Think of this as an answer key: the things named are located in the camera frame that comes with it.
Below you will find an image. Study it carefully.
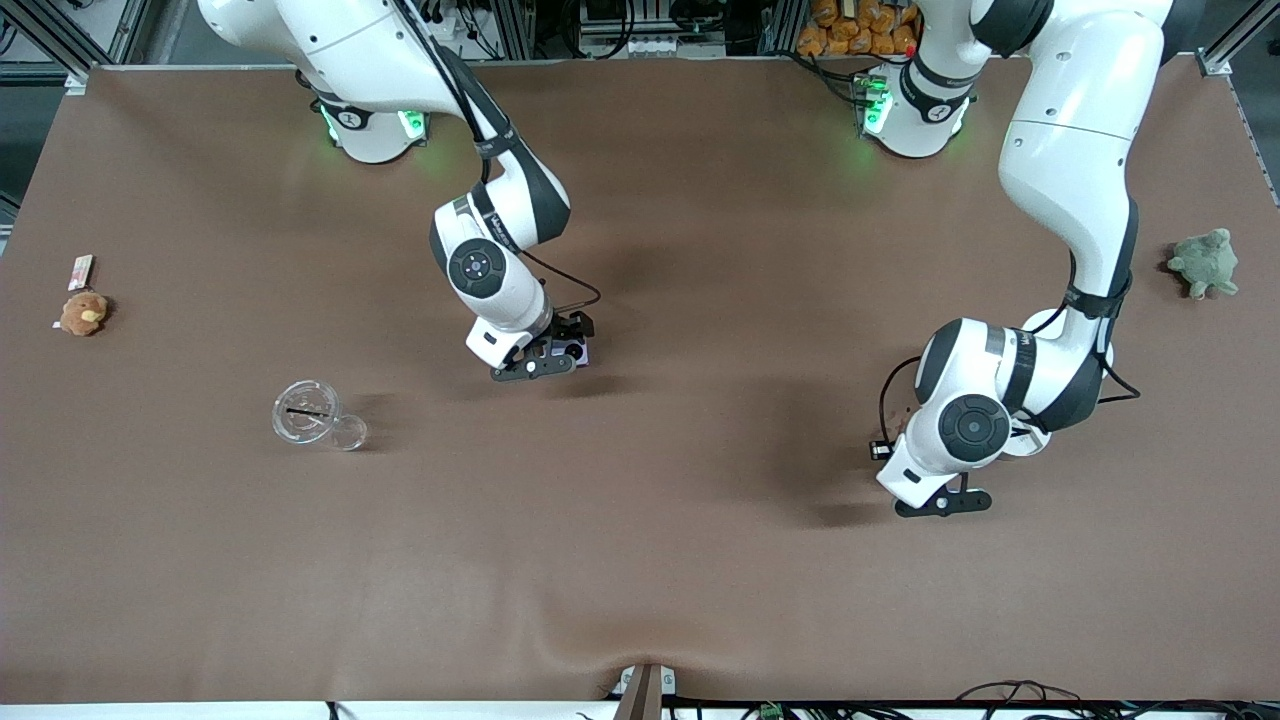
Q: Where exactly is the white round desk lamp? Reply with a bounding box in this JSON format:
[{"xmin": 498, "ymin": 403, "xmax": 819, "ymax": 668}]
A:
[{"xmin": 1003, "ymin": 340, "xmax": 1115, "ymax": 461}]

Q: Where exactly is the clear plastic cup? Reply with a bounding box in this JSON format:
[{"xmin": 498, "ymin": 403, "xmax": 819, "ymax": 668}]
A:
[{"xmin": 271, "ymin": 379, "xmax": 344, "ymax": 448}]

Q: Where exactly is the brown table cover sheet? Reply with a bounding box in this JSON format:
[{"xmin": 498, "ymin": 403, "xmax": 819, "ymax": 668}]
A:
[{"xmin": 0, "ymin": 55, "xmax": 1280, "ymax": 707}]

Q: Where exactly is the white power strip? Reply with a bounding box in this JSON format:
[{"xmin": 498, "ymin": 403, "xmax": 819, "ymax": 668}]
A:
[{"xmin": 420, "ymin": 4, "xmax": 471, "ymax": 43}]

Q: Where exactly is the green turtle plush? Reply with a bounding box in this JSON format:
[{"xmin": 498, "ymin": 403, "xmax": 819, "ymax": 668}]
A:
[{"xmin": 1167, "ymin": 228, "xmax": 1241, "ymax": 301}]

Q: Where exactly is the orange plush toy pile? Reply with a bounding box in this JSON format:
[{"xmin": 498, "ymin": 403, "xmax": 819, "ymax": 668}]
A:
[{"xmin": 797, "ymin": 0, "xmax": 919, "ymax": 58}]

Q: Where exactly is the brown plush toy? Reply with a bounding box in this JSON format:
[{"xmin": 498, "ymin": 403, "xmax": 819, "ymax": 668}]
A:
[{"xmin": 52, "ymin": 290, "xmax": 112, "ymax": 338}]

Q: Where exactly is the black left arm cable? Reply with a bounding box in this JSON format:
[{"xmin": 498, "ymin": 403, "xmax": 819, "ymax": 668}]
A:
[{"xmin": 878, "ymin": 250, "xmax": 1143, "ymax": 447}]

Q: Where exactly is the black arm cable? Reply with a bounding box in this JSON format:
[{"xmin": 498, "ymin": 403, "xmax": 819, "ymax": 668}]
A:
[
  {"xmin": 878, "ymin": 250, "xmax": 1143, "ymax": 447},
  {"xmin": 395, "ymin": 0, "xmax": 604, "ymax": 316}
]

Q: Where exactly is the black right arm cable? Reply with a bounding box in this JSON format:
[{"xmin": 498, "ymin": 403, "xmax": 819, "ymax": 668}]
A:
[{"xmin": 395, "ymin": 0, "xmax": 604, "ymax": 316}]

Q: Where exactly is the black cable bundle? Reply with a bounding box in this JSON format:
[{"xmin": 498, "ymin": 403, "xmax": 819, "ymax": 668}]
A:
[{"xmin": 955, "ymin": 680, "xmax": 1280, "ymax": 720}]

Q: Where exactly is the aluminium frame post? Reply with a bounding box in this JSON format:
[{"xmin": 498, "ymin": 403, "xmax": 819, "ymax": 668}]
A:
[
  {"xmin": 0, "ymin": 0, "xmax": 151, "ymax": 96},
  {"xmin": 1195, "ymin": 0, "xmax": 1280, "ymax": 78}
]

